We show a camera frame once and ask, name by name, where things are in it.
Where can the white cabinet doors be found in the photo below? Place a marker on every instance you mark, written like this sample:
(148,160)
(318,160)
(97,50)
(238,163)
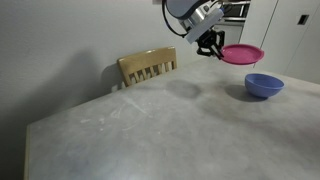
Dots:
(290,43)

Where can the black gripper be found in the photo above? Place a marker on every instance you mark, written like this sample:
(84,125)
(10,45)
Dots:
(207,36)

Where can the pink round plastic lid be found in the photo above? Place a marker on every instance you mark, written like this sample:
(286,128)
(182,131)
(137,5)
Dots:
(241,54)

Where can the light wooden slat-back chair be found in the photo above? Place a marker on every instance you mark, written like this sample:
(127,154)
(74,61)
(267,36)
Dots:
(146,60)

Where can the built-in black oven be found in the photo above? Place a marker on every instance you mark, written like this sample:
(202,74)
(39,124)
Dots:
(238,13)

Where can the blue plastic bowl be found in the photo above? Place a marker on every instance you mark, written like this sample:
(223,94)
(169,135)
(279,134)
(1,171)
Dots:
(263,85)

